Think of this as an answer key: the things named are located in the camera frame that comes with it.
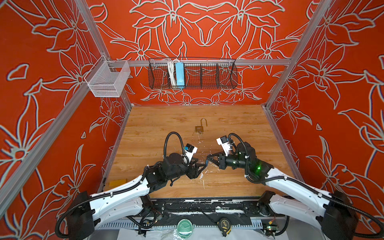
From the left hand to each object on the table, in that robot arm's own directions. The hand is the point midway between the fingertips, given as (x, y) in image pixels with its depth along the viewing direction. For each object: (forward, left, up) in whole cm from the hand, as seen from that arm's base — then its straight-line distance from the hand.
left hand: (202, 163), depth 70 cm
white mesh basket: (+47, +62, +14) cm, 79 cm away
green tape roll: (-25, +7, -16) cm, 31 cm away
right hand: (+2, -2, +1) cm, 2 cm away
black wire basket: (+57, +4, +13) cm, 58 cm away
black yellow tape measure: (-23, -11, -15) cm, 30 cm away
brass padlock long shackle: (+40, -3, -18) cm, 44 cm away
